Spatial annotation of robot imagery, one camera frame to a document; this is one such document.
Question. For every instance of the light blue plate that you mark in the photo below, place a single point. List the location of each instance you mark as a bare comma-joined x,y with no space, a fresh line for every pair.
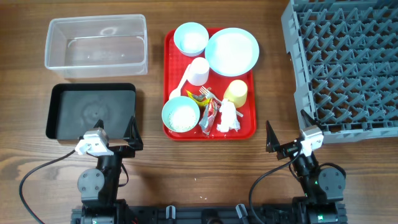
232,52

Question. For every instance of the mint green bowl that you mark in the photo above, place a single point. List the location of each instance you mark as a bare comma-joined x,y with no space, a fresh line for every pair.
180,114

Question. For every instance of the white plastic fork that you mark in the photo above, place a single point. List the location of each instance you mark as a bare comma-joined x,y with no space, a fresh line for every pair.
208,94

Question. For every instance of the white napkin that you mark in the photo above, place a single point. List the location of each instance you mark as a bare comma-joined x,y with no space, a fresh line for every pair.
229,118

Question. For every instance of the grey dishwasher rack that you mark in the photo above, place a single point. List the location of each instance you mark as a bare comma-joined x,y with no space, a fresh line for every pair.
344,55

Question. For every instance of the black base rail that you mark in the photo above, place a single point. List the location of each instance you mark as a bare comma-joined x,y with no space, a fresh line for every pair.
211,214

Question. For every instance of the white plastic cup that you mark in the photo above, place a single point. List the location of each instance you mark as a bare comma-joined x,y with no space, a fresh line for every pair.
199,71

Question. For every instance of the yellow plastic cup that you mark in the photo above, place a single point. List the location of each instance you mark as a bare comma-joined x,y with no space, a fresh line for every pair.
236,93

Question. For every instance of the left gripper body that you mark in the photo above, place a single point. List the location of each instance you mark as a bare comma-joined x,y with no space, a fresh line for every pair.
123,153

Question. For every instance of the clear plastic waste bin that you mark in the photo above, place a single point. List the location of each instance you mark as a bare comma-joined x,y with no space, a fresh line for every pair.
97,46

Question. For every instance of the yellow snack wrapper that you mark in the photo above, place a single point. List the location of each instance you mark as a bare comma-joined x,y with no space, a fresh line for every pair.
200,100

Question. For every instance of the light blue small bowl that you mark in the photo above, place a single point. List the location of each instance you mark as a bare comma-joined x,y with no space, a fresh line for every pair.
191,38

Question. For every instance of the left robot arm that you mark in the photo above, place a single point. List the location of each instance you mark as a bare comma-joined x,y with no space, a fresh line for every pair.
99,186

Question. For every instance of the white plastic spoon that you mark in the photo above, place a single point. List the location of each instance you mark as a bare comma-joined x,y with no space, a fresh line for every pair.
178,91

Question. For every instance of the black food waste tray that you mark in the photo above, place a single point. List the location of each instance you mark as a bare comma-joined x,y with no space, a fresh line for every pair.
77,107

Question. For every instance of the red silver snack wrapper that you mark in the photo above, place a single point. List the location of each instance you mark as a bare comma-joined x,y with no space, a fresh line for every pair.
209,116

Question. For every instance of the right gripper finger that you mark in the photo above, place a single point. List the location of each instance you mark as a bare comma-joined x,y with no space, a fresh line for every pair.
272,142
307,119

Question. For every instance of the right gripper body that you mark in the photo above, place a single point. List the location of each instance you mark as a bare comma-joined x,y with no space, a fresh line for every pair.
286,150

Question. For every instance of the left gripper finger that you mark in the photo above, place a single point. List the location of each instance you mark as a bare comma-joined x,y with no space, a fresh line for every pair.
132,136
99,124

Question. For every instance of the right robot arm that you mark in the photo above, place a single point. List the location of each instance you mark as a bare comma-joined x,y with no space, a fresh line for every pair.
322,184

